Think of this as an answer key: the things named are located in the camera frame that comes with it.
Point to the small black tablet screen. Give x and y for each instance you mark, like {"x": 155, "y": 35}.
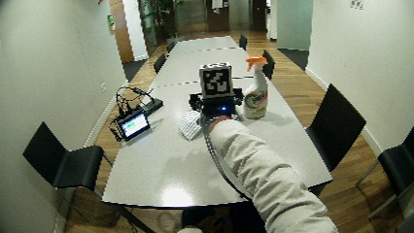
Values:
{"x": 134, "y": 125}

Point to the brown wooden door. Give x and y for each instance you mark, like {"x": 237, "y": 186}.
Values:
{"x": 122, "y": 32}

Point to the white striped cloth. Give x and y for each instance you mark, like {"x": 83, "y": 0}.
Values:
{"x": 190, "y": 126}

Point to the white spray bottle orange nozzle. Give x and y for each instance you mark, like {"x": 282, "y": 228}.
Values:
{"x": 255, "y": 97}

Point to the black chair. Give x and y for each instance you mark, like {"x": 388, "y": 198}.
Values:
{"x": 334, "y": 126}
{"x": 63, "y": 161}
{"x": 242, "y": 42}
{"x": 159, "y": 63}
{"x": 267, "y": 64}
{"x": 398, "y": 165}
{"x": 170, "y": 47}

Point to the black box device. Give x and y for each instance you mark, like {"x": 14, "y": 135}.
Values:
{"x": 151, "y": 105}

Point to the green potted plant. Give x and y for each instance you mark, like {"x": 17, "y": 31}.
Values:
{"x": 159, "y": 16}

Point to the white cube with black markers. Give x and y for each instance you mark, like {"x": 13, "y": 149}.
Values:
{"x": 215, "y": 81}

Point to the green wall sign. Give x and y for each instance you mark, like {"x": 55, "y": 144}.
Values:
{"x": 110, "y": 22}

